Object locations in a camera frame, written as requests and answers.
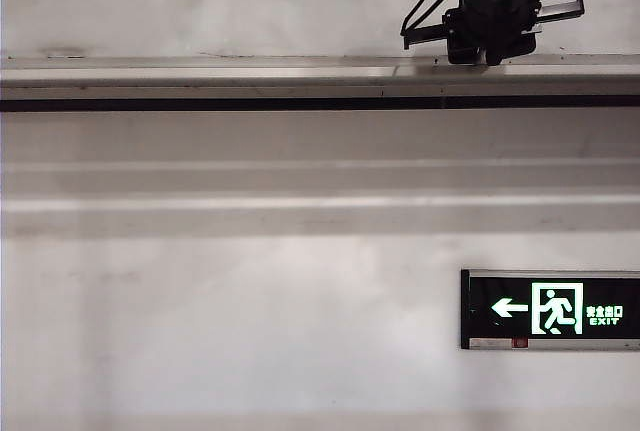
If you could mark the white whiteboard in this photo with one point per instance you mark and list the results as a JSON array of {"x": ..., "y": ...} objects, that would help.
[{"x": 250, "y": 6}]

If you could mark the aluminium whiteboard tray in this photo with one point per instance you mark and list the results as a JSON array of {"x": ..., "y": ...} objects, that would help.
[{"x": 250, "y": 82}]

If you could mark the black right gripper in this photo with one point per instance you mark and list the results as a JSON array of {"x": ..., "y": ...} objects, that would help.
[{"x": 492, "y": 16}]

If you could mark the black green exit sign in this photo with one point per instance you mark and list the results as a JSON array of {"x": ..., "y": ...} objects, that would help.
[{"x": 555, "y": 309}]

